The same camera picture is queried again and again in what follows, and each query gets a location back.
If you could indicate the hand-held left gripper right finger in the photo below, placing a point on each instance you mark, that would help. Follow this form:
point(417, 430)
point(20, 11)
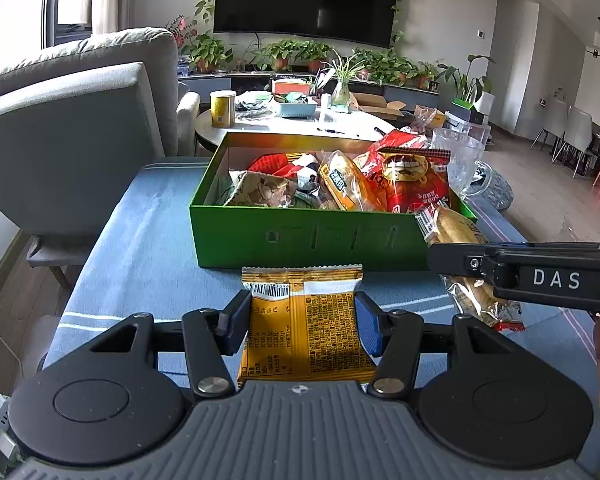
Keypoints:
point(367, 320)

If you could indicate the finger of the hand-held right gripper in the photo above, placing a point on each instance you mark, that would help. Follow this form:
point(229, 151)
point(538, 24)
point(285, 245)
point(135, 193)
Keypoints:
point(455, 260)

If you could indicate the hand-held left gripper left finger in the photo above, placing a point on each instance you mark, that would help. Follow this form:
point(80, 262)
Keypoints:
point(235, 312)

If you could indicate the packaged bread roll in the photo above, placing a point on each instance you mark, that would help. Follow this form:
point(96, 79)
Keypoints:
point(455, 227)

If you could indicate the orange snack packet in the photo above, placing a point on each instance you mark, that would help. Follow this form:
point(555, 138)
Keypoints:
point(310, 330)

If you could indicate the large red snack bag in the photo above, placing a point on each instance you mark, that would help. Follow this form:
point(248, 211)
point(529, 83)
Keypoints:
point(410, 180)

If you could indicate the green cardboard box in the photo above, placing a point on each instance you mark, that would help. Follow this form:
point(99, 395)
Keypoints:
point(305, 240)

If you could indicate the brown patterned snack packet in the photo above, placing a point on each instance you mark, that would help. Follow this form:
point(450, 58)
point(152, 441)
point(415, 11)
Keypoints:
point(260, 190)

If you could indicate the orange bread packet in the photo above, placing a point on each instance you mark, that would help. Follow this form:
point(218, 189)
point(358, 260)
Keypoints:
point(350, 180)

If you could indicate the black white checkered snack packet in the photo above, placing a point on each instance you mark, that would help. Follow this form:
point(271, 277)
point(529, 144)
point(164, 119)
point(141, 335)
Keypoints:
point(304, 170)

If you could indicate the dark marble round table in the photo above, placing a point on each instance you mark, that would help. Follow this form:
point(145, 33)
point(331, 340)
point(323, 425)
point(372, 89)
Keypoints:
point(497, 190)

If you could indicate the clear storage box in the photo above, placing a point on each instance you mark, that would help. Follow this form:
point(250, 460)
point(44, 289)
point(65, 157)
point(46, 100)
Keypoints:
point(472, 130)

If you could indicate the dining chairs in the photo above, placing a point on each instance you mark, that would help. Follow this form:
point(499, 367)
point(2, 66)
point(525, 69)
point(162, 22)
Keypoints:
point(570, 135)

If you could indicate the green black box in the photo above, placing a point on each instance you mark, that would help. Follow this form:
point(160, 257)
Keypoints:
point(467, 111)

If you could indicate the tall plant in white pot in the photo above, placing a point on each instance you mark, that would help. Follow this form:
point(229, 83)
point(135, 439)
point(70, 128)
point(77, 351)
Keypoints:
point(482, 102)

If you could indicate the open cardboard box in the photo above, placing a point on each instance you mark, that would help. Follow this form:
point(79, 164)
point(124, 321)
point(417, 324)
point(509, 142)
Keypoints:
point(380, 107)

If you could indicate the round white coffee table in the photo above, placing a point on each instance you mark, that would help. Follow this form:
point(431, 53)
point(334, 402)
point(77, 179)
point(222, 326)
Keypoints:
point(280, 125)

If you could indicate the spider plant in glass vase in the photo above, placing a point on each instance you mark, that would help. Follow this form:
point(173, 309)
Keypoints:
point(341, 95)

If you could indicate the yellow canister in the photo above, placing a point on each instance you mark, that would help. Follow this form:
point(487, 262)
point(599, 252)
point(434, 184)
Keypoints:
point(223, 110)

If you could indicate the light blue basket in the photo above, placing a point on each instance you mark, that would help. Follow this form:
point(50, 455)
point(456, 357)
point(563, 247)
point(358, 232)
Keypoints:
point(296, 109)

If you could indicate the dark television cabinet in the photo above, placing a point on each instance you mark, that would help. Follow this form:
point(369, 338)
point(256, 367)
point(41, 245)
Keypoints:
point(215, 82)

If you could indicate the orange box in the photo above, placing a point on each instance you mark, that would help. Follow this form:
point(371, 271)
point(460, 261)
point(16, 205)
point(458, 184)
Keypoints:
point(292, 87)

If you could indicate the grey armchair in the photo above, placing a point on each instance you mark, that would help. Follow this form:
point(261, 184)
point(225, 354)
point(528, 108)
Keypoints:
point(70, 135)

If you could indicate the row of potted plants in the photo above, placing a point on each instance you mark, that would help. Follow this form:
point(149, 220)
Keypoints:
point(280, 55)

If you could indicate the narrow black framed window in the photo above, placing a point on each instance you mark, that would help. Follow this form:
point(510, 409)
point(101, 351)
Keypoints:
point(70, 0)

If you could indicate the black wall television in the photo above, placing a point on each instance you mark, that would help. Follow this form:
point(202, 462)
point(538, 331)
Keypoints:
point(305, 0)

